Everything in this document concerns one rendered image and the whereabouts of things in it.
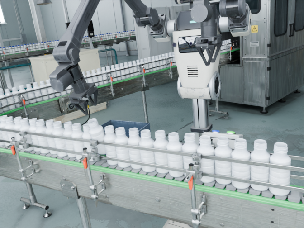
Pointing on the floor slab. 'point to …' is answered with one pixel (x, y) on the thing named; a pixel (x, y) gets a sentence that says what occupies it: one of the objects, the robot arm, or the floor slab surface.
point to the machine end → (266, 55)
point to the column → (38, 21)
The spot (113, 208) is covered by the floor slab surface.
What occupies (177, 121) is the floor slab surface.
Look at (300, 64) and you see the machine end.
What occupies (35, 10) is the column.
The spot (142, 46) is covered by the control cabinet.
